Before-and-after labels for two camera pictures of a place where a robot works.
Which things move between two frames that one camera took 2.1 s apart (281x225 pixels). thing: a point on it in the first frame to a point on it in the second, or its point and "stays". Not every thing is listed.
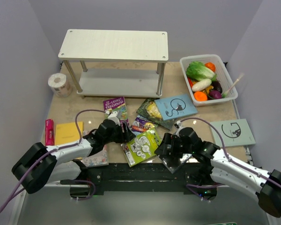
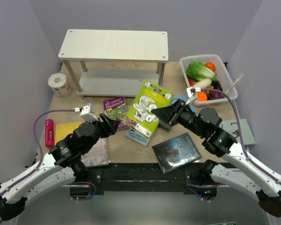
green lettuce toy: [197, 70] stays
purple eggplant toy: [217, 86] stays
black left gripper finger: [129, 136] to [114, 124]
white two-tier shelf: [115, 63] stays
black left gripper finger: [125, 129] to [104, 119]
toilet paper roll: [58, 82] stays
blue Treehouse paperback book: [140, 125] to [140, 138]
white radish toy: [201, 85] stays
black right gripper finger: [167, 138] to [177, 103]
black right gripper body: [177, 149] to [180, 113]
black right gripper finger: [164, 150] to [166, 114]
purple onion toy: [215, 94] stays
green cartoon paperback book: [142, 148] to [150, 96]
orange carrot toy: [200, 96] stays
